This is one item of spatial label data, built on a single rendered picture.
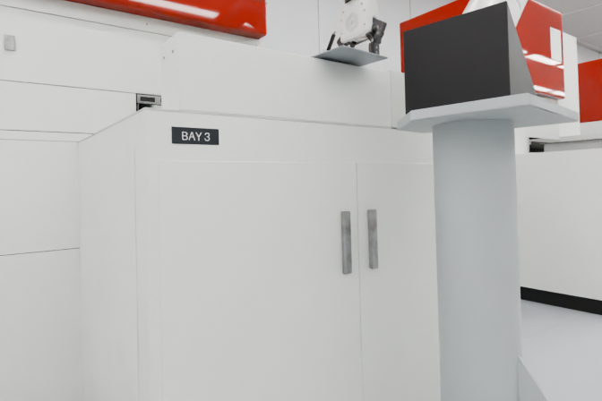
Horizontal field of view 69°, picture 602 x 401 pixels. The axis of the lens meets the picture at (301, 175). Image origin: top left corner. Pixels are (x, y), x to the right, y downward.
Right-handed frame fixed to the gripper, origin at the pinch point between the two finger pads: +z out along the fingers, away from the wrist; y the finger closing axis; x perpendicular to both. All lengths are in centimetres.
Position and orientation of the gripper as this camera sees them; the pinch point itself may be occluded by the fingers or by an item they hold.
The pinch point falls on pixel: (361, 61)
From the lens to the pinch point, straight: 115.5
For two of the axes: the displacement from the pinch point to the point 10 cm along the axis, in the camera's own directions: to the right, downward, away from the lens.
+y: 5.9, -0.2, -8.1
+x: 8.1, -0.1, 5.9
